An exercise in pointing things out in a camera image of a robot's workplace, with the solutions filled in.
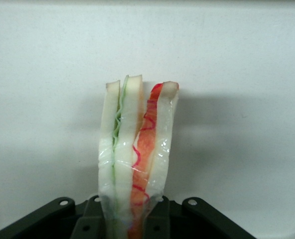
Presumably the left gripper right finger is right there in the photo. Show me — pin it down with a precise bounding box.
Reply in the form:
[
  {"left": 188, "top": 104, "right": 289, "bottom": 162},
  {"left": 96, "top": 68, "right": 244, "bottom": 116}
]
[{"left": 142, "top": 195, "right": 258, "bottom": 239}]

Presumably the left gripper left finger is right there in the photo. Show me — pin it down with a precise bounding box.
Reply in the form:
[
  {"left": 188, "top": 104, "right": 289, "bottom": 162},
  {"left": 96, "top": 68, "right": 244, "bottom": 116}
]
[{"left": 0, "top": 195, "right": 111, "bottom": 239}]

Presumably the triangle sandwich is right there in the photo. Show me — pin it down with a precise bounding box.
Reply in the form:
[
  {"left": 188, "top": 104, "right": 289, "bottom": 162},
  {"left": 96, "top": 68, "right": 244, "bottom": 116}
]
[{"left": 97, "top": 74, "right": 180, "bottom": 239}]

